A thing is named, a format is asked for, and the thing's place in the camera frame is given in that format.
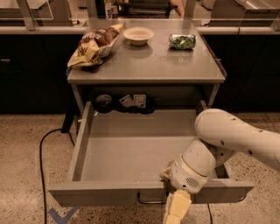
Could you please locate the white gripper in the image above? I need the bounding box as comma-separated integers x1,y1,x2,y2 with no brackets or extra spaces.
159,154,208,224

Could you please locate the grey top drawer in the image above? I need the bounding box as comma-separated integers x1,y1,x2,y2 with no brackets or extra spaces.
47,100,256,208

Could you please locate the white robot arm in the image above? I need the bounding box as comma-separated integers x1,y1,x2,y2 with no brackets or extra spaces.
160,108,280,224

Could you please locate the grey metal drawer cabinet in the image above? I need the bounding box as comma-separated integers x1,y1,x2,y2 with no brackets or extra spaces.
67,19,225,114

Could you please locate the black device inside cabinet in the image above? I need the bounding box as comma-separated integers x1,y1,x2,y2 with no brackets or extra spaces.
93,94,156,115

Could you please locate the blue tape floor marker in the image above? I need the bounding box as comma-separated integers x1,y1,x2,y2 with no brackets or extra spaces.
47,206,80,224

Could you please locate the white paper bowl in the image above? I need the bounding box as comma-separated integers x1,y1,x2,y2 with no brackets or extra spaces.
123,27,154,46

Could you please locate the brown yellow chip bag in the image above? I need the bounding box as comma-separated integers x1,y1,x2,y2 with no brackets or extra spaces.
67,24,123,67

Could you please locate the white bottle with label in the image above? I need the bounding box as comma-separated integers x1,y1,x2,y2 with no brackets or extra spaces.
105,0,114,20

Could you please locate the black floor cable right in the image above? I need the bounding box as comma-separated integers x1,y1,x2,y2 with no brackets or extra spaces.
206,203,214,224

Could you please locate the black floor cable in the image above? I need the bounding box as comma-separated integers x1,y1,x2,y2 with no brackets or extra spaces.
38,128,77,224
206,203,214,224

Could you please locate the black floor cable left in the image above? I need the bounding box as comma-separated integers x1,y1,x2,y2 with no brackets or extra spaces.
38,128,77,224

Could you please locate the dark counter with rail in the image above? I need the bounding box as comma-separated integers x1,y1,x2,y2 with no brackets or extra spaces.
0,27,279,113

